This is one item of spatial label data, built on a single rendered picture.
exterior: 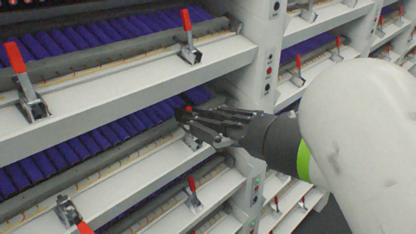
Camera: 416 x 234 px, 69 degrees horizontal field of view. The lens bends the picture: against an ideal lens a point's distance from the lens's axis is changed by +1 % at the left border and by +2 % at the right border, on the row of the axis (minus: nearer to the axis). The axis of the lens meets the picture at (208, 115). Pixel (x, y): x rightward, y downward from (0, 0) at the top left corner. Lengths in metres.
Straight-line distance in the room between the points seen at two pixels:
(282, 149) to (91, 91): 0.28
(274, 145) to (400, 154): 0.22
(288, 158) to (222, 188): 0.41
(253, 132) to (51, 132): 0.28
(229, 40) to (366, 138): 0.45
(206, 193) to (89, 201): 0.34
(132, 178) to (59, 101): 0.21
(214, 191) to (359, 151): 0.59
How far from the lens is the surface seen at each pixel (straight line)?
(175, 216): 0.75
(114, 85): 0.48
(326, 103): 0.27
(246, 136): 0.47
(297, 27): 0.83
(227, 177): 0.84
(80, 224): 0.50
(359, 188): 0.25
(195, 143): 0.62
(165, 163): 0.60
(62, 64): 0.48
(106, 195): 0.56
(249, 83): 0.72
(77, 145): 0.60
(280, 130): 0.43
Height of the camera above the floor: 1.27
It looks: 30 degrees down
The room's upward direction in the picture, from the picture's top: straight up
